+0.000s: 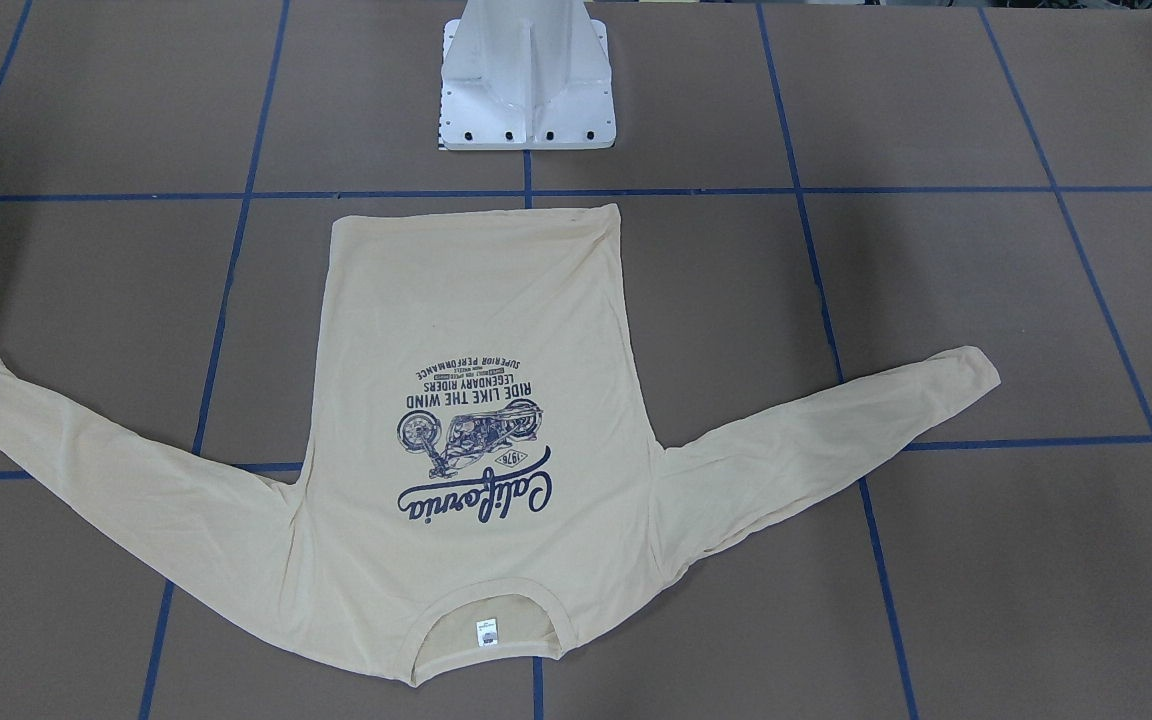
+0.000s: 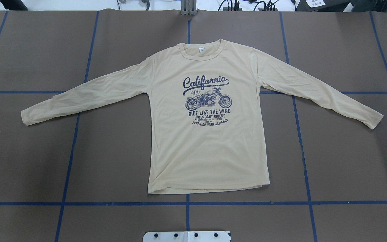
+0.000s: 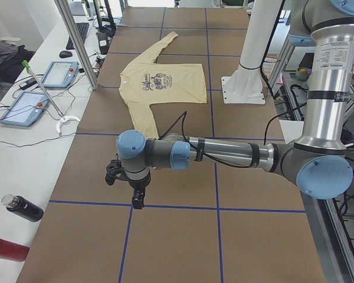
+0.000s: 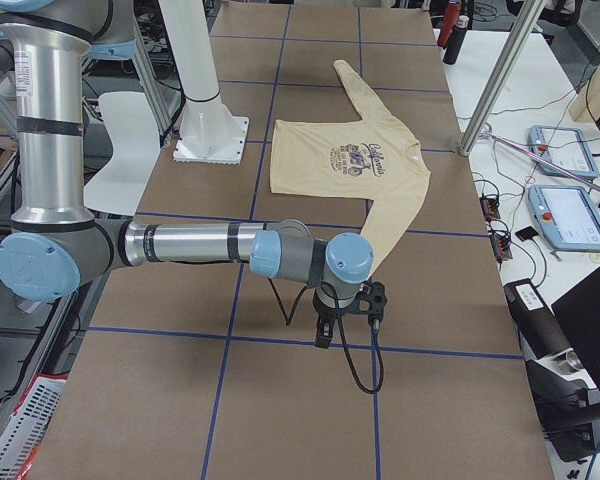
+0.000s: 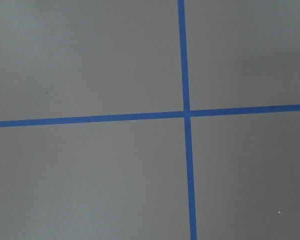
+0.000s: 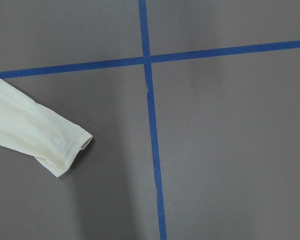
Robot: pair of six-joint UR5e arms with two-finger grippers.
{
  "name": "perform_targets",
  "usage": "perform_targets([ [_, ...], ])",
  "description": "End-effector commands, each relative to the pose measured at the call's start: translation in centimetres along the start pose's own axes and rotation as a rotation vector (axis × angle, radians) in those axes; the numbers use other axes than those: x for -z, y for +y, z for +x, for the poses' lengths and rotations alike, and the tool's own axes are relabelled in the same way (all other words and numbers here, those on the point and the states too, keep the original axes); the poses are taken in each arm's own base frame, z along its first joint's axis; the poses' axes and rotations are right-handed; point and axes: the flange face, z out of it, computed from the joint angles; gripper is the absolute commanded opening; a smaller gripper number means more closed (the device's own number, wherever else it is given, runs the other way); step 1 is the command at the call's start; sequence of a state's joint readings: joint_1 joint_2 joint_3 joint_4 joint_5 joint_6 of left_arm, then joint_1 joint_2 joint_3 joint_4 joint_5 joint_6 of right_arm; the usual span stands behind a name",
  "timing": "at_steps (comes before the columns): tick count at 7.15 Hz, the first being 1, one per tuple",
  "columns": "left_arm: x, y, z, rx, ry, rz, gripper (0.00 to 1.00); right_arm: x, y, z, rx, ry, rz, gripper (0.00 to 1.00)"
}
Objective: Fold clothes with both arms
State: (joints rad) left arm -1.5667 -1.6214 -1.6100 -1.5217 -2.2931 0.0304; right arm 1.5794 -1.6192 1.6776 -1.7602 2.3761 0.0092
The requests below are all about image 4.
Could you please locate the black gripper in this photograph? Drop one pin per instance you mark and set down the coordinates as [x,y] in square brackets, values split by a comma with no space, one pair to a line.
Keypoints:
[324,316]

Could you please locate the cream long-sleeve graphic shirt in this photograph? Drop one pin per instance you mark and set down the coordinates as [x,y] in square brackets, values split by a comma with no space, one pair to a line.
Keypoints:
[376,158]

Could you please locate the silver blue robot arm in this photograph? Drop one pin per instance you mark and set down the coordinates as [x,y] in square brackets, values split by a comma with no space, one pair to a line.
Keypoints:
[56,244]

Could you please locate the lower small circuit board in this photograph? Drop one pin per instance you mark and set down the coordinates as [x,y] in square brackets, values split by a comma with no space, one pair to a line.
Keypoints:
[501,245]

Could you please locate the small circuit board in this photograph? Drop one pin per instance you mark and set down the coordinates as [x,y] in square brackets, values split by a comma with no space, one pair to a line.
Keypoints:
[501,245]
[490,208]

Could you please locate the upper small circuit board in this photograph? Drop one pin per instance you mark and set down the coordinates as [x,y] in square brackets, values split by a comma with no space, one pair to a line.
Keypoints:
[490,208]

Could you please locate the small black square pad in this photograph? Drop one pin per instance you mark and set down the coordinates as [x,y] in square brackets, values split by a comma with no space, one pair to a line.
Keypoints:
[527,233]

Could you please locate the black monitor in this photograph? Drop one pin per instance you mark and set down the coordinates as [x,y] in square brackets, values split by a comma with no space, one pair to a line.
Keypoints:
[578,314]

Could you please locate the lower blue teach pendant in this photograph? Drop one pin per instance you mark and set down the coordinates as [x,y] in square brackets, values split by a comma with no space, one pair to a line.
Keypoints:
[566,216]

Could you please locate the blue teach pendant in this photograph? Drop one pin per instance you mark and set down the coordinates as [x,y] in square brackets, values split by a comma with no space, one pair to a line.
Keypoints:
[565,147]
[566,216]

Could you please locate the white plastic chair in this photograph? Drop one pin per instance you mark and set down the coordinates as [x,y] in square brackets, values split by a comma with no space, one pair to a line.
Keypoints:
[119,186]

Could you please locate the silver metal rod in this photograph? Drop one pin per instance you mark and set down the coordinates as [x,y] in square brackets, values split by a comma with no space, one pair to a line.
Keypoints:
[485,134]

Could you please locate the black thermos bottle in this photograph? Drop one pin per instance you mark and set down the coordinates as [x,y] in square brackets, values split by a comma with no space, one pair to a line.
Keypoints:
[456,40]

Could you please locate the upper blue teach pendant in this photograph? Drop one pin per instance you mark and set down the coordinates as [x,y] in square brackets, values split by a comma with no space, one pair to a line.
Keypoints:
[565,147]

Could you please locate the white perforated basket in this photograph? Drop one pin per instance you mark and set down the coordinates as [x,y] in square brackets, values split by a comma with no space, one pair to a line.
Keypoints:
[27,425]

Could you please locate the red water bottle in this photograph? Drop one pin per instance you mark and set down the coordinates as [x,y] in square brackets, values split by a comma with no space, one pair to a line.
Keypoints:
[452,11]

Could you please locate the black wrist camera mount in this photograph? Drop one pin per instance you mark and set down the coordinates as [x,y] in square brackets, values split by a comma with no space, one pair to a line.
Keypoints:
[371,302]

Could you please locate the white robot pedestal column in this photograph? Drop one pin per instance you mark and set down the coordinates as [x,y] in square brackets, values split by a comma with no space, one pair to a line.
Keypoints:
[208,132]

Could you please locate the aluminium frame post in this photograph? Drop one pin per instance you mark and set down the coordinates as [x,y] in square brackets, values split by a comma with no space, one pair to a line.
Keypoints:
[516,39]

